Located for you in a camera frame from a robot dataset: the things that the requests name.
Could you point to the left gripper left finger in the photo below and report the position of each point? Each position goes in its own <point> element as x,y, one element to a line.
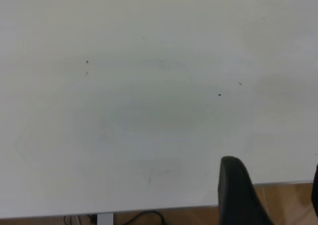
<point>234,192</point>

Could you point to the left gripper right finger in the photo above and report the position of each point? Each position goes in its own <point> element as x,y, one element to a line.
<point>315,187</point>

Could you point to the white table leg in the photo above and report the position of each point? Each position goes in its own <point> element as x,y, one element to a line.
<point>105,219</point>

